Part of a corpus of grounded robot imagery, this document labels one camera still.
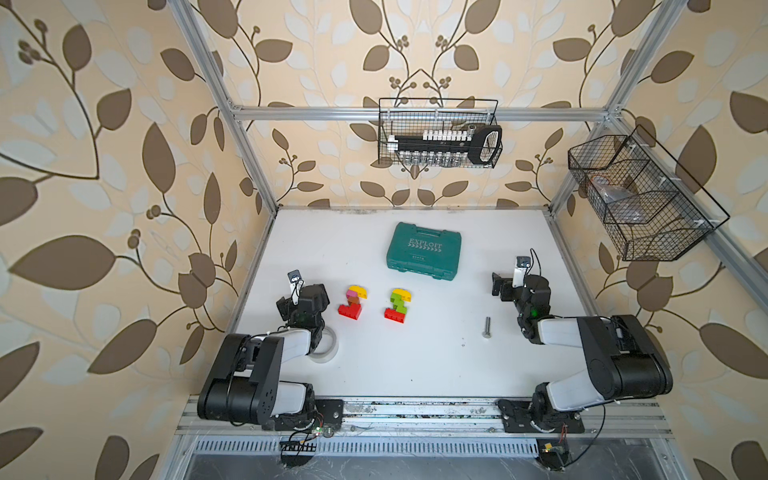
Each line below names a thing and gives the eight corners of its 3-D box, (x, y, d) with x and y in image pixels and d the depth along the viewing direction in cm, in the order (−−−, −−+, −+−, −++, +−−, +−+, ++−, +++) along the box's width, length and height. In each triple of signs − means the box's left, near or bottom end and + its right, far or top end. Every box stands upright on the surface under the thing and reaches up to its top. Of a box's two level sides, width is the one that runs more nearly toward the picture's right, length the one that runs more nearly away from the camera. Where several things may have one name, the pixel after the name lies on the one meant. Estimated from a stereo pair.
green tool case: (384, 269, 104) (383, 261, 100) (396, 227, 117) (396, 219, 113) (457, 283, 100) (459, 275, 97) (462, 239, 113) (464, 230, 109)
